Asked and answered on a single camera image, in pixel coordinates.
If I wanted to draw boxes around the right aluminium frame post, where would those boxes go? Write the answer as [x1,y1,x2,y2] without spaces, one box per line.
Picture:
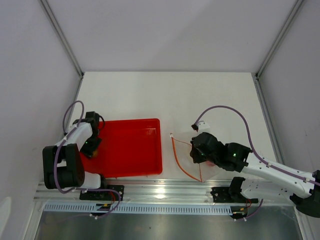
[254,0,308,78]

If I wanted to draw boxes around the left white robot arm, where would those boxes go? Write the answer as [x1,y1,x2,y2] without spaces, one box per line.
[42,111,109,200]

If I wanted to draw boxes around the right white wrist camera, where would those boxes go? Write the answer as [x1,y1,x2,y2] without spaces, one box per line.
[191,120,210,132]

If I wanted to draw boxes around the aluminium front rail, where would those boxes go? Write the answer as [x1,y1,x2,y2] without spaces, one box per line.
[33,179,307,206]

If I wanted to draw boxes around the small orange peach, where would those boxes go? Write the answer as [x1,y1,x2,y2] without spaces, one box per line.
[91,150,99,158]

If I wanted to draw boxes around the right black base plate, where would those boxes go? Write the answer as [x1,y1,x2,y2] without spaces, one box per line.
[210,186,259,204]

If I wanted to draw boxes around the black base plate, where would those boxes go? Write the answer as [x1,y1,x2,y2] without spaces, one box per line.
[79,184,125,201]
[210,186,259,204]

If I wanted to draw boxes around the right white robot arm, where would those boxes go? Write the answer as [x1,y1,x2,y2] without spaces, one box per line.
[190,132,320,218]

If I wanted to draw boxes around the red plastic tray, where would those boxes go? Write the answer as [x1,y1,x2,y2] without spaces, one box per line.
[80,118,163,178]

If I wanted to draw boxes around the left aluminium frame post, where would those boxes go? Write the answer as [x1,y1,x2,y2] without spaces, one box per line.
[38,0,84,78]

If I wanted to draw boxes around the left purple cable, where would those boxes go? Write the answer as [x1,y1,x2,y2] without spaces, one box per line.
[53,100,122,218]

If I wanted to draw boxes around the clear zip bag orange zipper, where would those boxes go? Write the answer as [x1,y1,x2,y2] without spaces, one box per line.
[170,132,219,183]

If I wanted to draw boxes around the white slotted cable duct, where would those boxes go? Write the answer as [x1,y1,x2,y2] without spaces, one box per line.
[43,202,232,216]

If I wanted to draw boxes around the aluminium frame post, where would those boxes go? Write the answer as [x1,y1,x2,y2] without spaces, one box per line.
[254,0,308,78]
[38,0,84,78]

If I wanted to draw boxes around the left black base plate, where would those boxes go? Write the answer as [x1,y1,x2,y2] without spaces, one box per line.
[79,184,125,201]

